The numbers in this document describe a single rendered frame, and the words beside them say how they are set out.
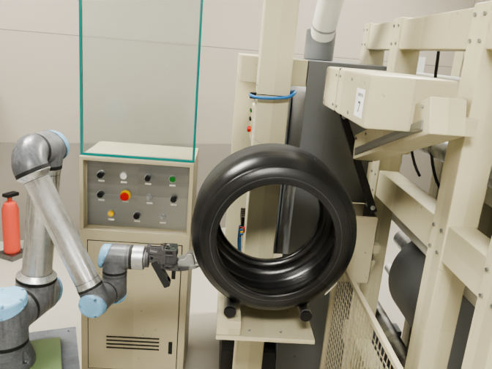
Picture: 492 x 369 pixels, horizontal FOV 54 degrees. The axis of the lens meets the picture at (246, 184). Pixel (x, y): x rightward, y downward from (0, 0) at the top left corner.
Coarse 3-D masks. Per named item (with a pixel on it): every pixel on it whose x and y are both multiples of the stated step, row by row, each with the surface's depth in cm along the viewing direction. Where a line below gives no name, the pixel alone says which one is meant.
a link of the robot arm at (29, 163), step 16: (16, 144) 164; (32, 144) 163; (16, 160) 160; (32, 160) 160; (16, 176) 161; (32, 176) 160; (48, 176) 165; (32, 192) 162; (48, 192) 163; (48, 208) 163; (64, 208) 167; (48, 224) 164; (64, 224) 165; (64, 240) 164; (80, 240) 168; (64, 256) 165; (80, 256) 166; (80, 272) 166; (96, 272) 170; (80, 288) 167; (96, 288) 168; (112, 288) 175; (80, 304) 167; (96, 304) 166
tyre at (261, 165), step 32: (224, 160) 181; (256, 160) 165; (288, 160) 164; (320, 160) 182; (224, 192) 164; (320, 192) 164; (192, 224) 172; (320, 224) 198; (352, 224) 170; (224, 256) 200; (288, 256) 202; (320, 256) 199; (224, 288) 173; (256, 288) 193; (288, 288) 192; (320, 288) 175
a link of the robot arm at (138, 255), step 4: (136, 248) 179; (140, 248) 180; (144, 248) 180; (132, 252) 178; (136, 252) 178; (140, 252) 178; (144, 252) 180; (132, 256) 178; (136, 256) 178; (140, 256) 178; (132, 260) 178; (136, 260) 178; (140, 260) 178; (132, 264) 178; (136, 264) 178; (140, 264) 178; (132, 268) 180; (136, 268) 179; (140, 268) 179
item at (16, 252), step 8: (8, 192) 396; (16, 192) 397; (8, 200) 394; (8, 208) 392; (16, 208) 396; (8, 216) 393; (16, 216) 397; (8, 224) 394; (16, 224) 398; (8, 232) 396; (16, 232) 400; (8, 240) 398; (16, 240) 401; (8, 248) 400; (16, 248) 403; (0, 256) 402; (8, 256) 398; (16, 256) 401
